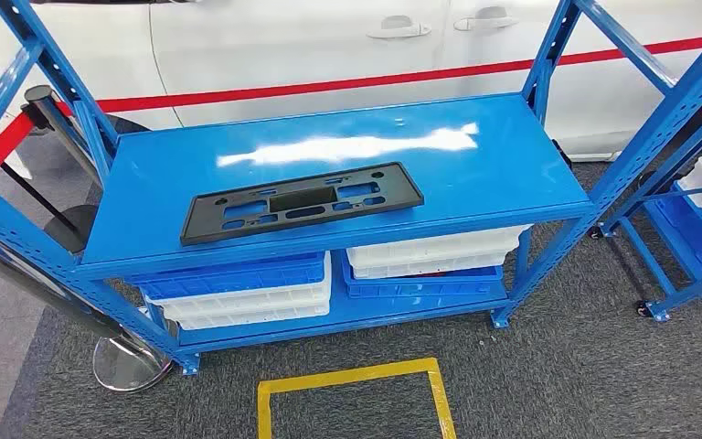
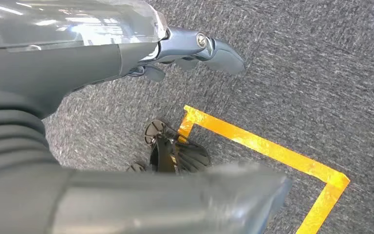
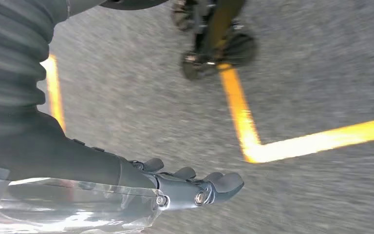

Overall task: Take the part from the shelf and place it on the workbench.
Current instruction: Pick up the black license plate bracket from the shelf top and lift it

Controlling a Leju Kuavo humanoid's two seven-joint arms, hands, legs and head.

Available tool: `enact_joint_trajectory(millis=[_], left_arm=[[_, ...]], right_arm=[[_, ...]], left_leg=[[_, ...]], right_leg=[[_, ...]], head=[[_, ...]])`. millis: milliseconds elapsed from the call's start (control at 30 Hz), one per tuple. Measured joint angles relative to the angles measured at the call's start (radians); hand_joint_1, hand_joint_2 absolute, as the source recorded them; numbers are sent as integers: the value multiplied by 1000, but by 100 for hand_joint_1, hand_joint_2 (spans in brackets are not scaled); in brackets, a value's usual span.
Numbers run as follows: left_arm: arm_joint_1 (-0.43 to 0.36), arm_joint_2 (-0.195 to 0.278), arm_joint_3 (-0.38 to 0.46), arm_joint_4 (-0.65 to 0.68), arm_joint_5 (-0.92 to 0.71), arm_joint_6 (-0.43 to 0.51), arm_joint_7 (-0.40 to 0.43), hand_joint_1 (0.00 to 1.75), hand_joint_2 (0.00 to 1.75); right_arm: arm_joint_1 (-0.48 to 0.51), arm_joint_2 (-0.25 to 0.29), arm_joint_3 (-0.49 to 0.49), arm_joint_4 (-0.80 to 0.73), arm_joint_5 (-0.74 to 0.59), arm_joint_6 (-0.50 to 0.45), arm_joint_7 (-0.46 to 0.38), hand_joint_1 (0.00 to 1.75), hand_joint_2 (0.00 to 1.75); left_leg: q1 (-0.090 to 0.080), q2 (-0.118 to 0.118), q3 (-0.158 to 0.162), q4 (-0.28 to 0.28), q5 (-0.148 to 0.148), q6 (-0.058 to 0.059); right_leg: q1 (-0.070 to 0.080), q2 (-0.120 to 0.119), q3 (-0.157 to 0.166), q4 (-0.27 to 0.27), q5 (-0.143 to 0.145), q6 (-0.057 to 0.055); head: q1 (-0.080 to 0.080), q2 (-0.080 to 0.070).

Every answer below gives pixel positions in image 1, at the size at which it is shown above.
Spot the black plastic plate frame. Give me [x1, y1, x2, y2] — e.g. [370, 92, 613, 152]
[179, 161, 425, 247]

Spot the blue metal shelf rack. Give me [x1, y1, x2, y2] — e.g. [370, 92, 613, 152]
[0, 0, 702, 377]

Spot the blue wheeled shelf rack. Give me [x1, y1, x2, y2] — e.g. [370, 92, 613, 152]
[590, 84, 702, 324]

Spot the blue plastic crate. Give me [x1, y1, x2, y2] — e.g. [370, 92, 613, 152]
[125, 251, 328, 303]
[338, 249, 505, 300]
[650, 184, 702, 292]

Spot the red barrier belt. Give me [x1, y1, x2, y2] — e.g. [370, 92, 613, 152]
[54, 35, 702, 116]
[0, 111, 37, 183]

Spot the white car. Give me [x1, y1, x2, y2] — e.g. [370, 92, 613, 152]
[0, 0, 702, 164]

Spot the stanchion with chrome base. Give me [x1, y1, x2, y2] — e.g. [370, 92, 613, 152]
[0, 220, 175, 394]

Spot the black stanchion with disc base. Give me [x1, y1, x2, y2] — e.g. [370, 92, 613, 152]
[0, 162, 101, 256]

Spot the grey stanchion post black cap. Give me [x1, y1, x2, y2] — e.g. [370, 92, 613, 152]
[22, 84, 101, 183]

